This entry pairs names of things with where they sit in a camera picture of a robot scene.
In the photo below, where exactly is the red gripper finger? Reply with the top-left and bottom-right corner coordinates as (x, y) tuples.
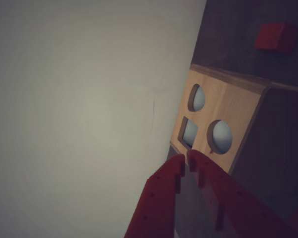
(187, 150), (298, 238)
(124, 153), (185, 238)

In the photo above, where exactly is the wooden shape sorter box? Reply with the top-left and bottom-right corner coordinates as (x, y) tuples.
(169, 64), (298, 206)

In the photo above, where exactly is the red cube block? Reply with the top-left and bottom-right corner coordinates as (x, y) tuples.
(254, 22), (298, 54)

